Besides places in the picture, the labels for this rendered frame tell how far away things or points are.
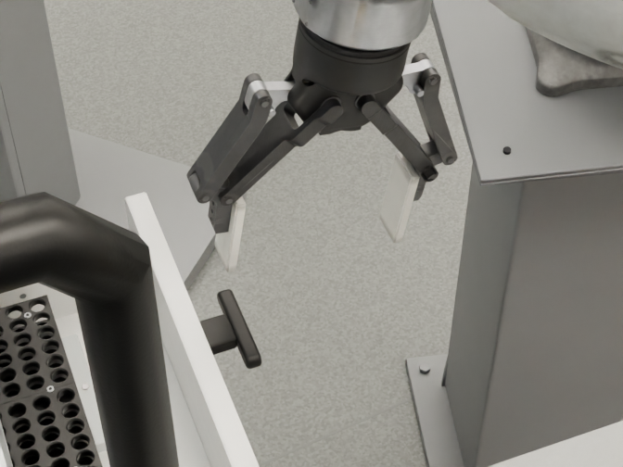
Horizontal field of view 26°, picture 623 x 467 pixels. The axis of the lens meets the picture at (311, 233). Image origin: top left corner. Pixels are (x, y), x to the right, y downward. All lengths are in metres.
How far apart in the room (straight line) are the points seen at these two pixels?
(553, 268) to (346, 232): 0.76
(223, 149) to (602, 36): 0.29
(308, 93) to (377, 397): 1.23
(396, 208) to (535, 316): 0.66
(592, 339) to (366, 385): 0.49
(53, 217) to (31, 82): 1.82
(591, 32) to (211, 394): 0.39
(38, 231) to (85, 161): 2.15
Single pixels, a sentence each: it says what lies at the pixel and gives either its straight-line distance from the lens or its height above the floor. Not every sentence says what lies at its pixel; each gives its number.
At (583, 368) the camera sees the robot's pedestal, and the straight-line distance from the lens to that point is 1.78.
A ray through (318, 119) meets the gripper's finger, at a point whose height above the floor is 1.09.
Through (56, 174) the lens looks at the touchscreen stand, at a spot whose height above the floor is 0.15.
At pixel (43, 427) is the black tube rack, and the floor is 0.90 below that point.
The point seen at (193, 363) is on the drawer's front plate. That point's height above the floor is 0.93.
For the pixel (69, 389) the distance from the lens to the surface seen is 1.01.
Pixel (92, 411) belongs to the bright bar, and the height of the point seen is 0.85.
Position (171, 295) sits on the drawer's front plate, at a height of 0.93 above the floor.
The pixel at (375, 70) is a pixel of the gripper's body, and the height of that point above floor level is 1.14.
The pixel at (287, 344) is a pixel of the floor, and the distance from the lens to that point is 2.15.
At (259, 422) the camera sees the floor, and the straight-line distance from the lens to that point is 2.06.
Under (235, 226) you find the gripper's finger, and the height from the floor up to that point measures 1.00.
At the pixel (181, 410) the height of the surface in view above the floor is 0.84.
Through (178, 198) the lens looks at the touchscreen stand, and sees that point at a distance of 2.31.
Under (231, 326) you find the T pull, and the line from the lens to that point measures 1.02.
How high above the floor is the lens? 1.72
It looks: 49 degrees down
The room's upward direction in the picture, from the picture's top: straight up
